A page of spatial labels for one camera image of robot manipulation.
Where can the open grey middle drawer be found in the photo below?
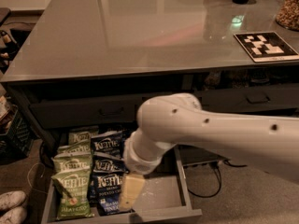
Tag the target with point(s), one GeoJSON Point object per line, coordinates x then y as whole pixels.
{"type": "Point", "coordinates": [164, 200]}

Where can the green jalapeno chip bag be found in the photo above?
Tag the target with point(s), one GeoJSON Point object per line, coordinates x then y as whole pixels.
{"type": "Point", "coordinates": [73, 187]}

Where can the grey top left drawer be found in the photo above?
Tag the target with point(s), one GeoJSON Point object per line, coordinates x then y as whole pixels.
{"type": "Point", "coordinates": [89, 111]}

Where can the grey cabinet frame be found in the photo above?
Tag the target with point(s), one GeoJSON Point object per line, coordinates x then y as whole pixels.
{"type": "Point", "coordinates": [26, 91]}

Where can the rear blue chip bag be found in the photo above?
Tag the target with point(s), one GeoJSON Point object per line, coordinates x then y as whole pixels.
{"type": "Point", "coordinates": [111, 143]}

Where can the upper white shoe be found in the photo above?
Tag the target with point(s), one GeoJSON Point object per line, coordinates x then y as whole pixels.
{"type": "Point", "coordinates": [12, 199]}

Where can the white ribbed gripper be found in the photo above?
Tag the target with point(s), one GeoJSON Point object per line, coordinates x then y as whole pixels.
{"type": "Point", "coordinates": [139, 163]}

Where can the grey top right drawer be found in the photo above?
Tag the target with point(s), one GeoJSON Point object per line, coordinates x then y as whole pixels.
{"type": "Point", "coordinates": [250, 99]}

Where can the black white fiducial marker board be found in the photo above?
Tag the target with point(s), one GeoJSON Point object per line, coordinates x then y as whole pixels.
{"type": "Point", "coordinates": [266, 47]}

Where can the rear green chip bag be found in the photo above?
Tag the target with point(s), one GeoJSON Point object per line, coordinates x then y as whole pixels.
{"type": "Point", "coordinates": [82, 133]}

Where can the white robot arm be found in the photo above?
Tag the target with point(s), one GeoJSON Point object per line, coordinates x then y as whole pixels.
{"type": "Point", "coordinates": [268, 143]}

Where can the front blue vinegar chip bag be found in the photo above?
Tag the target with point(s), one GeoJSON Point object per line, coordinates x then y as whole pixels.
{"type": "Point", "coordinates": [105, 190]}

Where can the black plastic crate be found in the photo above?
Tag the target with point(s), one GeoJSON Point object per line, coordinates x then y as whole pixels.
{"type": "Point", "coordinates": [16, 142]}

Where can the glass jar of snacks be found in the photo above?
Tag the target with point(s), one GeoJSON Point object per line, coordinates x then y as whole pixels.
{"type": "Point", "coordinates": [288, 15]}

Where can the white shoe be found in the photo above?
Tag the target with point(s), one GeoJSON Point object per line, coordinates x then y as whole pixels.
{"type": "Point", "coordinates": [12, 199]}
{"type": "Point", "coordinates": [14, 216]}

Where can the lower white shoe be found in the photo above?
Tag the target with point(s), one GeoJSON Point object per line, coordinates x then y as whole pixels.
{"type": "Point", "coordinates": [14, 216]}

